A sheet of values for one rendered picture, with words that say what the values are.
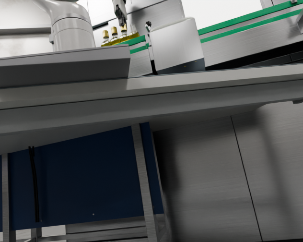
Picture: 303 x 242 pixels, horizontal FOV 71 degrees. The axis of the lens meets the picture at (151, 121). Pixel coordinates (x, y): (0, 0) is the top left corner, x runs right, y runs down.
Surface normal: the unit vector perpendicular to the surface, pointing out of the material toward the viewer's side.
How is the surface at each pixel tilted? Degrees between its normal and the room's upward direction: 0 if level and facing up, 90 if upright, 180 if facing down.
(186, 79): 90
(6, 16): 90
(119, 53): 90
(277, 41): 90
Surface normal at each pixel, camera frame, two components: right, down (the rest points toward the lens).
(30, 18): 0.16, -0.24
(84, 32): 0.70, -0.29
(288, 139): -0.28, -0.16
